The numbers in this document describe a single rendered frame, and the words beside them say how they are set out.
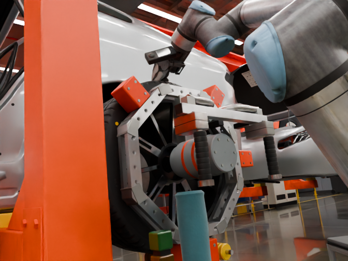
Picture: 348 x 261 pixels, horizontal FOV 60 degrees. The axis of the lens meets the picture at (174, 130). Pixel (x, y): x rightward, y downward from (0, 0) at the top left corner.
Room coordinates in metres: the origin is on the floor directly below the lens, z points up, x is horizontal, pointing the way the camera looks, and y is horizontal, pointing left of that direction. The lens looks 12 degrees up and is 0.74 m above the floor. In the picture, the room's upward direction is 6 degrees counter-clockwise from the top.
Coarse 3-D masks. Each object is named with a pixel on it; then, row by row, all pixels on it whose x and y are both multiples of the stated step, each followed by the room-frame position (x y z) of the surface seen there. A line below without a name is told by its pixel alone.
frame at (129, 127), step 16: (160, 96) 0.99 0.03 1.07; (176, 96) 1.04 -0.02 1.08; (208, 96) 1.15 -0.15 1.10; (144, 112) 0.94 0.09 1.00; (128, 128) 0.89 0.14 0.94; (224, 128) 1.21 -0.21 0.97; (128, 144) 0.89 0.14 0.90; (128, 160) 0.89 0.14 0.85; (128, 176) 0.90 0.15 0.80; (240, 176) 1.24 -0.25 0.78; (128, 192) 0.90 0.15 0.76; (224, 192) 1.23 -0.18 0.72; (240, 192) 1.23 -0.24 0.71; (144, 208) 0.92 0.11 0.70; (224, 208) 1.17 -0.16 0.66; (160, 224) 0.95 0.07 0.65; (208, 224) 1.09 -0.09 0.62; (224, 224) 1.14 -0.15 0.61; (176, 240) 0.99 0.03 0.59
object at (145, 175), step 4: (140, 156) 1.60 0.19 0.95; (140, 160) 1.60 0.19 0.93; (144, 160) 1.62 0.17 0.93; (144, 164) 1.62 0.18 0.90; (144, 172) 1.61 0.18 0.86; (148, 172) 1.63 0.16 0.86; (144, 176) 1.61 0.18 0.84; (148, 176) 1.63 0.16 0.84; (144, 180) 1.61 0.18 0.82; (148, 180) 1.63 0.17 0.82; (144, 184) 1.61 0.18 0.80; (148, 184) 1.62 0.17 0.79; (144, 188) 1.61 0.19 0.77; (144, 192) 1.61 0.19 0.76
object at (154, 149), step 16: (160, 112) 1.25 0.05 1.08; (144, 144) 1.07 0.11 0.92; (176, 144) 1.16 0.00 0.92; (160, 160) 1.10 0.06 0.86; (160, 176) 1.11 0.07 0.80; (176, 176) 1.20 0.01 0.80; (160, 192) 1.09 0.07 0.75; (208, 192) 1.31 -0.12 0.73; (176, 208) 1.39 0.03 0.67; (208, 208) 1.24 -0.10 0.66; (176, 224) 1.22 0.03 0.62
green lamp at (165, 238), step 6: (150, 234) 0.70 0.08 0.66; (156, 234) 0.68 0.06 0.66; (162, 234) 0.69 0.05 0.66; (168, 234) 0.70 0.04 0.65; (150, 240) 0.70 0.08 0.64; (156, 240) 0.68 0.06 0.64; (162, 240) 0.68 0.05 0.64; (168, 240) 0.70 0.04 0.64; (150, 246) 0.70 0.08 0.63; (156, 246) 0.69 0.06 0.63; (162, 246) 0.68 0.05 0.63; (168, 246) 0.69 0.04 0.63
